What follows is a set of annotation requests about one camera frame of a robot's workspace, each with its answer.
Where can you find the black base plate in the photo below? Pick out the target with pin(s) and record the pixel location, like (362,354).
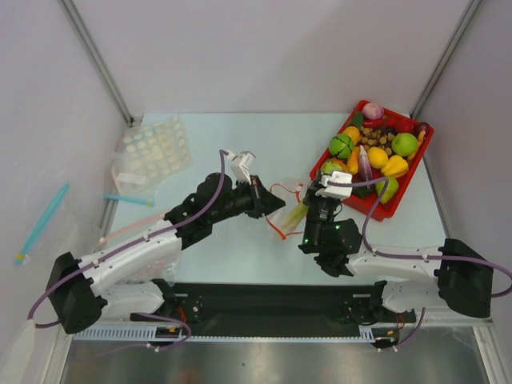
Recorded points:
(277,311)

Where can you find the clear bag teal zipper table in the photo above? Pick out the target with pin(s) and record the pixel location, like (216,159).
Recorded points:
(123,198)

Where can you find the yellow toy bell pepper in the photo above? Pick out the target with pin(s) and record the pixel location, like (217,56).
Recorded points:
(396,167)

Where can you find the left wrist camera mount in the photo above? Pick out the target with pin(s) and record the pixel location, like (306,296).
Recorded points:
(240,164)

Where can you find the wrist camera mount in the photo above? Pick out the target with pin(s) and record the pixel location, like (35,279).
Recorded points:
(337,185)
(240,164)

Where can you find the clear bag with teal zipper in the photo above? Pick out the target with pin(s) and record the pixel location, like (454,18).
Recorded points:
(62,227)

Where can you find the toy pineapple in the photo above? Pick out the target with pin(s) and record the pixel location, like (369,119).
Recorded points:
(333,164)

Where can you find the green toy pear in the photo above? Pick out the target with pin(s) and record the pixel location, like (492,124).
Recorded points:
(387,189)

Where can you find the toy green onion leek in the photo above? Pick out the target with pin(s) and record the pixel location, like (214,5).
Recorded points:
(288,222)

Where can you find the dark red toy fruit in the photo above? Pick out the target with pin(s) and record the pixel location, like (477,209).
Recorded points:
(421,127)

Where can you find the orange toy fruit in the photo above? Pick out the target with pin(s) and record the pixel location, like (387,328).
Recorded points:
(354,133)

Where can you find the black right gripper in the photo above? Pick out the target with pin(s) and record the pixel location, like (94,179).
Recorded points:
(318,199)

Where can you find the pink toy onion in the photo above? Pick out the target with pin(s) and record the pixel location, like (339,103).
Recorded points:
(373,111)

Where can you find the bag of white round stickers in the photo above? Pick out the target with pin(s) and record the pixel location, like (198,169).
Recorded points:
(152,153)

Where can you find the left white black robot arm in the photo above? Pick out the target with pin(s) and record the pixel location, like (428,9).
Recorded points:
(86,289)

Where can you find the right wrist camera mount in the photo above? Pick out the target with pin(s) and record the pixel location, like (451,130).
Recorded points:
(337,185)

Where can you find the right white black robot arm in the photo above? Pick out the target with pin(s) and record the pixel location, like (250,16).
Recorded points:
(453,275)

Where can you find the white slotted cable duct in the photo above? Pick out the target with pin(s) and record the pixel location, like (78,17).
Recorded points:
(130,333)

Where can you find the brown toy mushrooms cluster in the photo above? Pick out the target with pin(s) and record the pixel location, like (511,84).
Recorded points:
(381,138)

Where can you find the red toy chili pepper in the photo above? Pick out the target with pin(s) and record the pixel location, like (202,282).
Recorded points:
(387,121)

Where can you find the clear bag with orange zipper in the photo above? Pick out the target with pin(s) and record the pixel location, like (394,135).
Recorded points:
(292,191)

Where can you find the green toy apple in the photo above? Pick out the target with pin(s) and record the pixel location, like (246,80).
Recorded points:
(404,144)

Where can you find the yellow toy lemon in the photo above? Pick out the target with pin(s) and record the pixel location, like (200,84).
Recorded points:
(377,157)

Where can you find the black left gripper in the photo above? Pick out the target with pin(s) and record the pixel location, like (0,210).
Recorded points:
(262,201)

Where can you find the green toy watermelon ball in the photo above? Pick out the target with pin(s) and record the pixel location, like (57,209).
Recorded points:
(341,146)

